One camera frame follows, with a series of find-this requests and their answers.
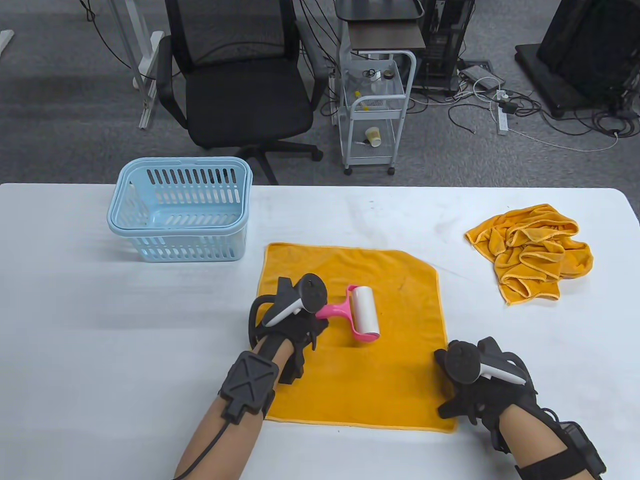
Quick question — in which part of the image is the person's left hand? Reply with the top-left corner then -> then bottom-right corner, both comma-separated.
250,276 -> 331,386

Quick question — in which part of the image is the person's right hand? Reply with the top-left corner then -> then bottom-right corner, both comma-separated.
433,337 -> 540,437

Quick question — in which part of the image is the pink lint roller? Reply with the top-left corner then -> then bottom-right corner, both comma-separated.
315,284 -> 381,343

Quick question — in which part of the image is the yellow square towel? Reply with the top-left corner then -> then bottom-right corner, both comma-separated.
256,242 -> 459,434
465,203 -> 594,306

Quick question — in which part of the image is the person's left forearm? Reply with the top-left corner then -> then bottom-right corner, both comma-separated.
172,340 -> 296,480

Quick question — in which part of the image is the person's right forearm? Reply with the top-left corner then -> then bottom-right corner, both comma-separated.
495,404 -> 571,473

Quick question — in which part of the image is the grey tracking controller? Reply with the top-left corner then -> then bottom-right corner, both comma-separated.
442,340 -> 527,386
248,273 -> 328,346

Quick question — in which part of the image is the light blue plastic basket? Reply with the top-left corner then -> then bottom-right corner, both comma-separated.
107,156 -> 254,263

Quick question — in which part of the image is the white utility cart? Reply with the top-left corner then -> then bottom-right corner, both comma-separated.
338,50 -> 417,176

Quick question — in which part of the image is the black office chair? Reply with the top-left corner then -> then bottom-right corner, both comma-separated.
156,0 -> 331,186

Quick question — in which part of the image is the white power strip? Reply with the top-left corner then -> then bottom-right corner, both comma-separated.
496,89 -> 510,136

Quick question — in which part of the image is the brown board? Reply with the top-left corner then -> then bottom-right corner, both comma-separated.
347,22 -> 427,51

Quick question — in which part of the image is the grey power adapter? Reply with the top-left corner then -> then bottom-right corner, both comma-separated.
458,65 -> 505,92

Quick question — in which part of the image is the black computer tower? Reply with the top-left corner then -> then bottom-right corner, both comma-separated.
417,0 -> 476,93

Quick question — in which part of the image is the black side table top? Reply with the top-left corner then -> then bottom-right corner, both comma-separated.
334,0 -> 426,22

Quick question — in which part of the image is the black display stand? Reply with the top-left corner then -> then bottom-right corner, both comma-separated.
515,0 -> 640,118

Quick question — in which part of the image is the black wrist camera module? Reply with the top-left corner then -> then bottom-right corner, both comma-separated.
217,350 -> 280,426
515,410 -> 608,480

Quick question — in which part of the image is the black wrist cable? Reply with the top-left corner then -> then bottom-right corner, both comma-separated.
172,420 -> 236,480

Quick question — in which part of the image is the white cable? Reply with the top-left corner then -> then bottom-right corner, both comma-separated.
507,127 -> 621,152

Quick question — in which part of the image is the white desk leg frame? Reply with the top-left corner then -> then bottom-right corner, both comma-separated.
107,0 -> 166,131

